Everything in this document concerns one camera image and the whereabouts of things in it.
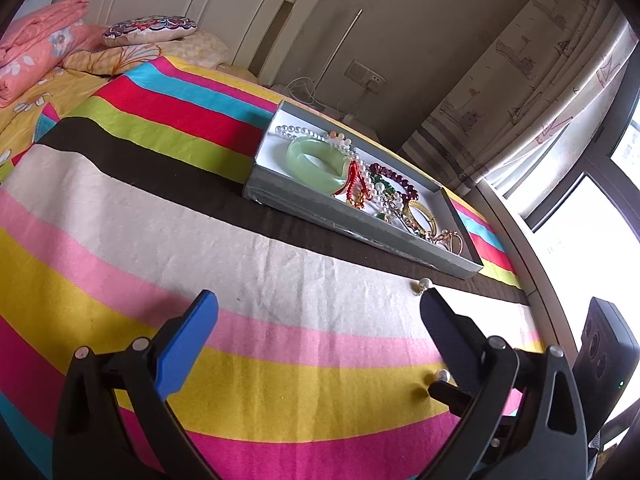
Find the green jade bangle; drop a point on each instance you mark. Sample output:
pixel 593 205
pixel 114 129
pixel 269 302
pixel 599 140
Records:
pixel 327 185

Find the pearl earring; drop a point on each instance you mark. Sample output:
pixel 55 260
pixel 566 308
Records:
pixel 442 375
pixel 425 284

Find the grey cardboard tray box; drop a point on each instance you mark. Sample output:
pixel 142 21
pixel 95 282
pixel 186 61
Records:
pixel 300 200

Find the white bed headboard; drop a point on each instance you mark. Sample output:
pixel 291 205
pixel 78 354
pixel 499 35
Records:
pixel 215 5

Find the white nightstand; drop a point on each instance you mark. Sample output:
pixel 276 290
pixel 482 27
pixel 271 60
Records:
pixel 370 135

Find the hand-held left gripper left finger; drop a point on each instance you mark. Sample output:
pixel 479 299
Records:
pixel 185 345

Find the gold bangle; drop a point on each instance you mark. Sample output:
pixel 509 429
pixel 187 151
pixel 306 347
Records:
pixel 422 207

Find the striped colourful blanket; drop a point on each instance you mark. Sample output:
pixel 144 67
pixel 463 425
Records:
pixel 150 210

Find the window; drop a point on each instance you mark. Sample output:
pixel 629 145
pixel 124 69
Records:
pixel 565 240

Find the gold hoop earrings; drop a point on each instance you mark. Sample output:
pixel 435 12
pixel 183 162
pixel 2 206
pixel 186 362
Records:
pixel 450 236

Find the patterned curtain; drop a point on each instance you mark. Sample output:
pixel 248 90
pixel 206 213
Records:
pixel 525 60

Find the plain yellow pillow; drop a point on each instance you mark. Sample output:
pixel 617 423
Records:
pixel 235 71

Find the yellow floral bed sheet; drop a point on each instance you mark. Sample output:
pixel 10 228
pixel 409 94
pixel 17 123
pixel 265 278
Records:
pixel 30 110

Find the pink floral quilt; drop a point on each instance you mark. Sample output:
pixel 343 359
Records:
pixel 35 45

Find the slim white desk lamp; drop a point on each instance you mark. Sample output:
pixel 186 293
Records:
pixel 349 35

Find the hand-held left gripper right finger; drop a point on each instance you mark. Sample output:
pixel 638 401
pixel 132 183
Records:
pixel 450 335

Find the wall socket panel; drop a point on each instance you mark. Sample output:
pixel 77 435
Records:
pixel 365 75

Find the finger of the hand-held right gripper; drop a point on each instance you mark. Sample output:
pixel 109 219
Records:
pixel 450 398

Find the embroidered round cushion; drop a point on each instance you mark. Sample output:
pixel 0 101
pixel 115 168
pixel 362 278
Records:
pixel 150 30

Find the pale yellow floral pillow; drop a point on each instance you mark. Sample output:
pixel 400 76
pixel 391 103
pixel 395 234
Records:
pixel 190 50

